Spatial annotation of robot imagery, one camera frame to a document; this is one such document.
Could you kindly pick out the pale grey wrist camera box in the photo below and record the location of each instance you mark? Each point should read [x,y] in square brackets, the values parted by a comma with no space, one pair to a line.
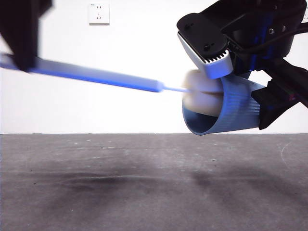
[216,68]

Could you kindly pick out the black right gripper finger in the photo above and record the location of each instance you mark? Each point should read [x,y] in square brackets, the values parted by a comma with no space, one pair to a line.
[274,103]

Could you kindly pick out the blue ribbed plastic cup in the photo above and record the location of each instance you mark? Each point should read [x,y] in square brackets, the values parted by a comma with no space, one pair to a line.
[235,113]

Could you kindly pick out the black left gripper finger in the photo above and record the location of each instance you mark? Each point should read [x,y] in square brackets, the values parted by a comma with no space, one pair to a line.
[21,31]

